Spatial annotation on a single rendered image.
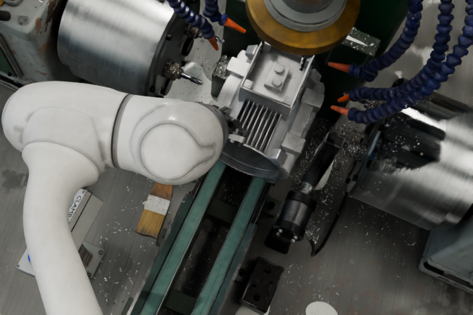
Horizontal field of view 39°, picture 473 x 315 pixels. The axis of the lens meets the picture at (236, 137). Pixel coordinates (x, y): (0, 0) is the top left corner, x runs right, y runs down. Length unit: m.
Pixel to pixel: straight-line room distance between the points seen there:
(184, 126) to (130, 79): 0.47
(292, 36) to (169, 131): 0.31
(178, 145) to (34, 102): 0.21
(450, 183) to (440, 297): 0.39
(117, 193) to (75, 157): 0.64
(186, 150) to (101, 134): 0.13
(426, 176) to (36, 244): 0.68
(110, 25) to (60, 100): 0.38
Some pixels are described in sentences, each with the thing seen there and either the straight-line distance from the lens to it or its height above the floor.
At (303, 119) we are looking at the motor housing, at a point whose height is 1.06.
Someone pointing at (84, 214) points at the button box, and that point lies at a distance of 1.20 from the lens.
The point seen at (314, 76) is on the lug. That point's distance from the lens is 1.28.
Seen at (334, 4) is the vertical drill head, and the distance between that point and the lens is 1.04.
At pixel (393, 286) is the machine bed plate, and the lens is 1.50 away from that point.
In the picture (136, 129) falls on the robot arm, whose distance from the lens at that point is 0.82.
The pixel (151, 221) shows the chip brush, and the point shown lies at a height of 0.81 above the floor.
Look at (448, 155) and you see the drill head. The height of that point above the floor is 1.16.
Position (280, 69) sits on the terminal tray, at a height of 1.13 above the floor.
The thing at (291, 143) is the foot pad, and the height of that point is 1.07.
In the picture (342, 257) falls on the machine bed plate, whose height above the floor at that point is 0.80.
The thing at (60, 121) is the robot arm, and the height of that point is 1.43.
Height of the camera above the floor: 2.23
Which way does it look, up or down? 70 degrees down
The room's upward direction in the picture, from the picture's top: 11 degrees clockwise
